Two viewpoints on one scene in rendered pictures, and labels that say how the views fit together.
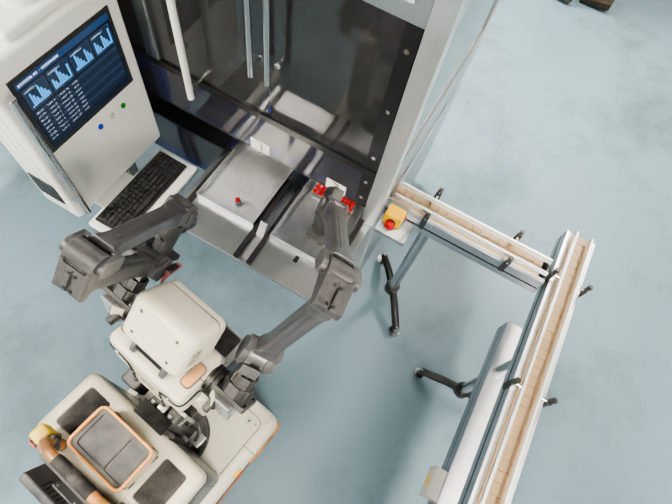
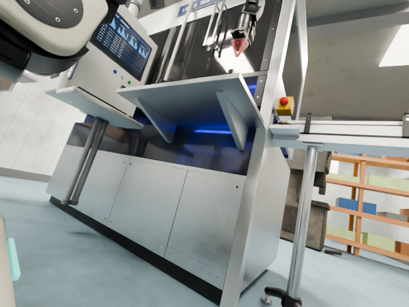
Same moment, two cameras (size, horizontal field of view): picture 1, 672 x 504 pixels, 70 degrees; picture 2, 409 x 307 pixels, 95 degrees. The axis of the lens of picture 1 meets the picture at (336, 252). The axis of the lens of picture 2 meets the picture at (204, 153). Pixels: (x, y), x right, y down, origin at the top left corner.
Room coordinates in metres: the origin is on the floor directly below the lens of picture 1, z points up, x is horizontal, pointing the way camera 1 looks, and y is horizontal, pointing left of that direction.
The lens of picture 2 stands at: (0.06, -0.13, 0.47)
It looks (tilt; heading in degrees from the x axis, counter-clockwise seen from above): 12 degrees up; 18
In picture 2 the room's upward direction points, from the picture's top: 15 degrees clockwise
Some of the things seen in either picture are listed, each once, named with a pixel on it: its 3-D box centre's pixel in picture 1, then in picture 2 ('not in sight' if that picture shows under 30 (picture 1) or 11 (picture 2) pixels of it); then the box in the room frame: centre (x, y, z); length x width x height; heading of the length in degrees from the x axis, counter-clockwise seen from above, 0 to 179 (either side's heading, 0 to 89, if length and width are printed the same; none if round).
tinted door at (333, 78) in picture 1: (332, 80); (243, 37); (1.07, 0.14, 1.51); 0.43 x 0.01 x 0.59; 75
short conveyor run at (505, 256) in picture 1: (468, 232); (349, 133); (1.06, -0.50, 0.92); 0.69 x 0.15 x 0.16; 75
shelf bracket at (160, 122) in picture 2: not in sight; (154, 122); (0.98, 0.52, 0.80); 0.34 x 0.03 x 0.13; 165
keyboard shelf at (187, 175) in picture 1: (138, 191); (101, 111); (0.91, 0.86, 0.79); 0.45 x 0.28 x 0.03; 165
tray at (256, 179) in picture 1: (248, 180); not in sight; (1.04, 0.42, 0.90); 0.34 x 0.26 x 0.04; 165
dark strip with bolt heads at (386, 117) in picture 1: (380, 135); (269, 43); (1.01, -0.04, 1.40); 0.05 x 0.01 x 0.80; 75
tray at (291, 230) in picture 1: (320, 219); not in sight; (0.95, 0.09, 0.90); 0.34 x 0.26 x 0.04; 165
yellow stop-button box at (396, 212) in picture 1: (395, 215); (285, 106); (1.00, -0.18, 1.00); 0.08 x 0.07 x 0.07; 165
